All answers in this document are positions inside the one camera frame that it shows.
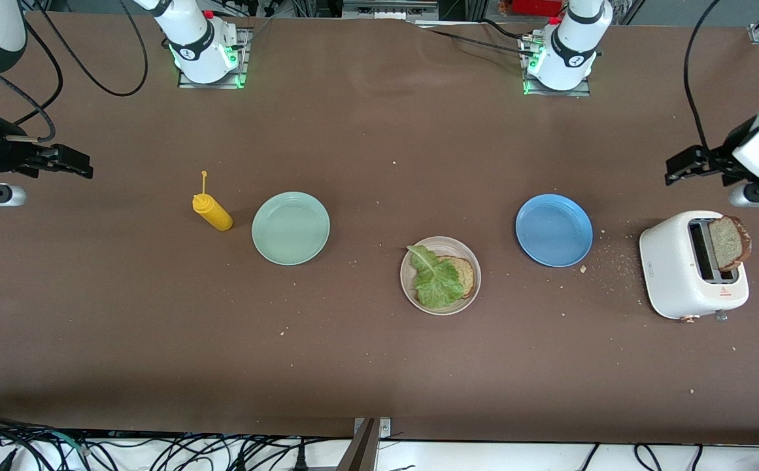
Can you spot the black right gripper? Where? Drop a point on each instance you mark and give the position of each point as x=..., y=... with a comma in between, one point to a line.
x=8, y=155

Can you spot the pale green plate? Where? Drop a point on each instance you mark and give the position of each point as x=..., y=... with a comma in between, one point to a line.
x=291, y=229

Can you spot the metal table edge bracket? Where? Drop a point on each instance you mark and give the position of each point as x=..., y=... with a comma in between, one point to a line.
x=366, y=451

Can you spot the red box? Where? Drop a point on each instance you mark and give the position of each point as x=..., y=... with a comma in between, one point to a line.
x=536, y=6

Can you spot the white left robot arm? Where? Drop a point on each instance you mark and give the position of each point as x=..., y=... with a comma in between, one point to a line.
x=569, y=59

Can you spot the green lettuce leaf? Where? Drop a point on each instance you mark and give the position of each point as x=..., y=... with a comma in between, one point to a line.
x=438, y=284

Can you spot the brown bread slice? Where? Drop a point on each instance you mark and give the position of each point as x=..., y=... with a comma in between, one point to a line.
x=727, y=243
x=465, y=275

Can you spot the beige plate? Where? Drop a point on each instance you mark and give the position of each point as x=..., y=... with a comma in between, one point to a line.
x=474, y=297

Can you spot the white toaster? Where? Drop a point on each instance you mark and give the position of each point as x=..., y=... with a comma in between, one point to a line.
x=670, y=275

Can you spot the blue plate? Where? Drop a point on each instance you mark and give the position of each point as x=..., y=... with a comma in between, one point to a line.
x=554, y=230

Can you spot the yellow squeeze bottle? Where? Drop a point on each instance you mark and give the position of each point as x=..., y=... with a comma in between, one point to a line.
x=214, y=214

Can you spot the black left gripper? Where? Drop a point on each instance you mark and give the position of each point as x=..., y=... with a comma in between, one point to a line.
x=723, y=156

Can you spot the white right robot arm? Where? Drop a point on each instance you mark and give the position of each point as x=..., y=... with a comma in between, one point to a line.
x=199, y=49

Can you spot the grey metal equipment box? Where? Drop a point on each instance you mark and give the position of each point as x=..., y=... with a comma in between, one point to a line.
x=389, y=10

